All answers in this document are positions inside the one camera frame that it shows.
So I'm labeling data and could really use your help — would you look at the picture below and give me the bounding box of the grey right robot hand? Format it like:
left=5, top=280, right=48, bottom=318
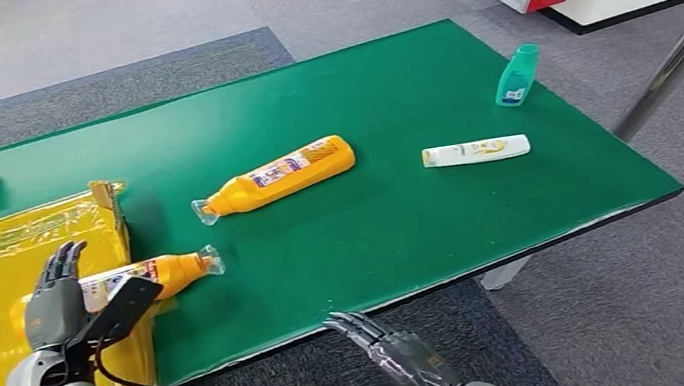
left=321, top=295, right=465, bottom=386

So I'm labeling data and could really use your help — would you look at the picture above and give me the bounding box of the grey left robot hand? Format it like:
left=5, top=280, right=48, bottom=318
left=12, top=238, right=102, bottom=354

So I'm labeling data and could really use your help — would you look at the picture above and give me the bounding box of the orange detergent bottle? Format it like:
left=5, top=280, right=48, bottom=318
left=183, top=132, right=364, bottom=230
left=3, top=242, right=233, bottom=347

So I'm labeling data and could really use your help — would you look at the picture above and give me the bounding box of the white shampoo bottle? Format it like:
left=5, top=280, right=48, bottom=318
left=421, top=132, right=533, bottom=172

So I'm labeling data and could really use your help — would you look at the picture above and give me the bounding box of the teal shampoo bottle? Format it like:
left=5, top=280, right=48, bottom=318
left=487, top=41, right=548, bottom=111

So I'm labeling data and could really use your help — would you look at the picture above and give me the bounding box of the brown cardboard piece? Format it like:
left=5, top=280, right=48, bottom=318
left=88, top=176, right=137, bottom=270

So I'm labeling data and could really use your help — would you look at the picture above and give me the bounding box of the black metal pole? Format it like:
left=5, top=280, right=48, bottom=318
left=594, top=0, right=684, bottom=146

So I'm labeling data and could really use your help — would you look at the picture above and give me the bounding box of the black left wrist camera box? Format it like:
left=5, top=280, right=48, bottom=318
left=59, top=272, right=172, bottom=356

